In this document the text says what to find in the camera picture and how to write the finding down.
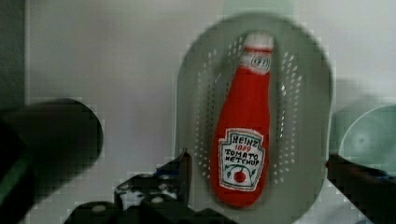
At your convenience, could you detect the pale green strainer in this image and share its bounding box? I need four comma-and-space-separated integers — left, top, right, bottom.
176, 13, 332, 224

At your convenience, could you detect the red felt ketchup bottle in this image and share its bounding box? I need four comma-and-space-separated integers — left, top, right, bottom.
209, 32, 274, 207

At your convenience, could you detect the black round object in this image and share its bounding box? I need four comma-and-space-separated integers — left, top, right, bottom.
1, 99, 104, 224

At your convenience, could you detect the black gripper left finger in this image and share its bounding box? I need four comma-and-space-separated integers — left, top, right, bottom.
64, 150, 237, 224

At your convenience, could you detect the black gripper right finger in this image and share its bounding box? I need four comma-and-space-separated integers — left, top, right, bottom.
326, 154, 396, 224

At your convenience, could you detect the light green bowl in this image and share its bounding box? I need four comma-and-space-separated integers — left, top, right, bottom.
330, 105, 396, 175

